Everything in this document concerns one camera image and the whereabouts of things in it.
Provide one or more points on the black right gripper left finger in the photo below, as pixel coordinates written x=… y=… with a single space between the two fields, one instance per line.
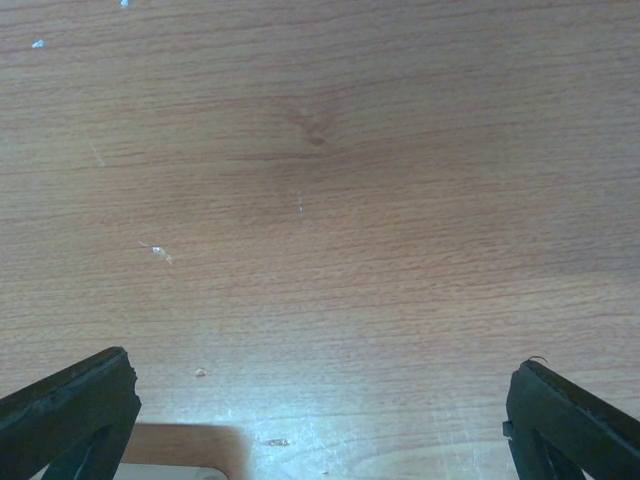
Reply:
x=74 y=424

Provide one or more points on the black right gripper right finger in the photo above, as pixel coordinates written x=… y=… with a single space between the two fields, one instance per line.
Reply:
x=558 y=430

